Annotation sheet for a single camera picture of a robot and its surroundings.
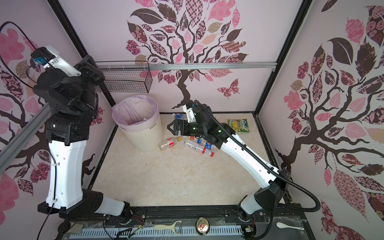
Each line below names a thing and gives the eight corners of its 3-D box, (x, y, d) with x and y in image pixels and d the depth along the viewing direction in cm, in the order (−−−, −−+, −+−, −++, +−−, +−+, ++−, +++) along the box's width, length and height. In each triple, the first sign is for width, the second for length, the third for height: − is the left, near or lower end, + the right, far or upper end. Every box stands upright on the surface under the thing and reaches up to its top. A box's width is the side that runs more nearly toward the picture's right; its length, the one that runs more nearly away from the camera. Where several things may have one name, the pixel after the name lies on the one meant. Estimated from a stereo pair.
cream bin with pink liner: (124, 153, 98) (104, 125, 76) (134, 125, 114) (120, 95, 92) (162, 153, 98) (151, 125, 76) (166, 125, 114) (159, 95, 92)
